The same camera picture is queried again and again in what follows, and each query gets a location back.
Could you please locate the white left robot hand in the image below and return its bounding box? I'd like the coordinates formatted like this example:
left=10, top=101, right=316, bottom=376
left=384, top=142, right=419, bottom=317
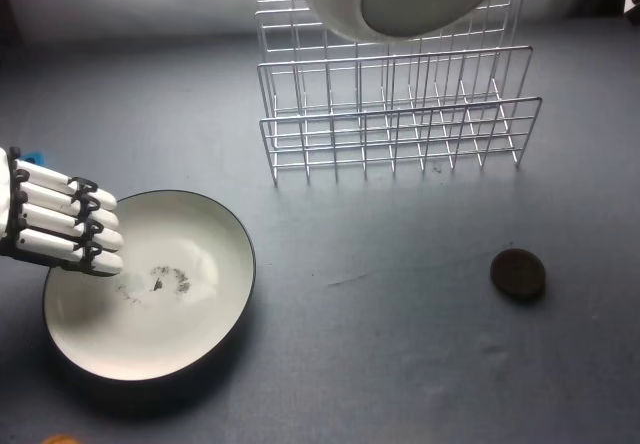
left=0, top=146, right=125, bottom=278

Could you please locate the white plate with black rim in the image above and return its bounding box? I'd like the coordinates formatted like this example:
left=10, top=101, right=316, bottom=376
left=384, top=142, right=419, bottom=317
left=41, top=189, right=258, bottom=390

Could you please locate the brown round coaster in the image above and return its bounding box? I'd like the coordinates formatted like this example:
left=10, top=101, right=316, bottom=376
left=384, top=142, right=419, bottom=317
left=489, top=247, right=547, bottom=301

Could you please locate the silver wire rack shelf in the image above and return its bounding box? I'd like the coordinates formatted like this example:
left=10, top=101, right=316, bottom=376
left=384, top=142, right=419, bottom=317
left=249, top=0, right=544, bottom=186

